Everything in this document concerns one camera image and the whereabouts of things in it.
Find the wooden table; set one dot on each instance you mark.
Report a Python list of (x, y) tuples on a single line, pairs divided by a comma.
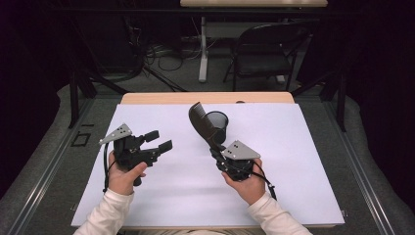
[(163, 98)]

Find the black curtain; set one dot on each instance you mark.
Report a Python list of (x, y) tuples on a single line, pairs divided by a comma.
[(385, 65), (26, 65)]

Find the black folding chair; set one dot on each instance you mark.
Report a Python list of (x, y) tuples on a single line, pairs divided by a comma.
[(261, 63)]

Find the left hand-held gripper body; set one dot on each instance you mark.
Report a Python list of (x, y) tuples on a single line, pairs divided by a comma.
[(129, 153)]

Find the person's right hand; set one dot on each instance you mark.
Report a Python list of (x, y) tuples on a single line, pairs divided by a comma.
[(249, 189)]

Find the person's left hand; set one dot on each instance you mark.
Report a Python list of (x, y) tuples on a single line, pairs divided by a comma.
[(122, 181)]

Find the black metal frame stand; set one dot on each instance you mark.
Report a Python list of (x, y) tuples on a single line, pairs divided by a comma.
[(341, 107), (73, 104)]

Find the white board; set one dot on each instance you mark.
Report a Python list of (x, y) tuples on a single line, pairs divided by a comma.
[(163, 196)]

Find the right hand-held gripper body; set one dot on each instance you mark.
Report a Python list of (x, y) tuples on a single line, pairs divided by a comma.
[(239, 151)]

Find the metal floor rail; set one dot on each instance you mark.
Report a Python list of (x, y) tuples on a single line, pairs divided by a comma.
[(42, 182), (365, 182)]

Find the black mesh cup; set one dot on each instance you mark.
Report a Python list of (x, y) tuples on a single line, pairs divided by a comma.
[(220, 119)]

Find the white desk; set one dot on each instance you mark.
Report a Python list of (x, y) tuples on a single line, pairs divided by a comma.
[(203, 58)]

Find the black comb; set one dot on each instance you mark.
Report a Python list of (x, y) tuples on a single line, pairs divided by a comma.
[(200, 122)]

